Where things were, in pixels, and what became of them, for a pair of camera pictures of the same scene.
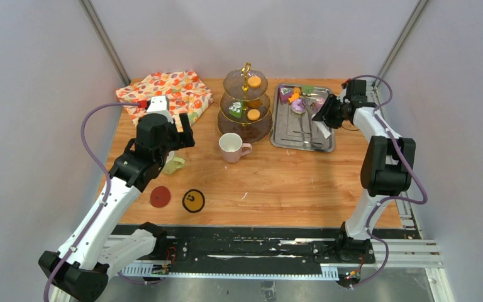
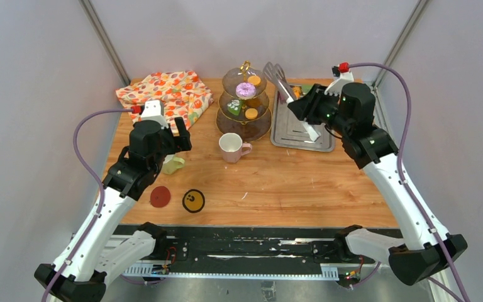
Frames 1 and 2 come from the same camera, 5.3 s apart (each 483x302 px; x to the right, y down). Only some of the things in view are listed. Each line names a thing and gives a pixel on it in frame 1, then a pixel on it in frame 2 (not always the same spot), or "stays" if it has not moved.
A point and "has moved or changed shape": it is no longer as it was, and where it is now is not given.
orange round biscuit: (254, 81) stays
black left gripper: (183, 139) stays
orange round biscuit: (253, 114) stays
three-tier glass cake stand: (244, 115) stays
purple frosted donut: (299, 104) has moved or changed shape
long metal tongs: (309, 112) has moved or changed shape
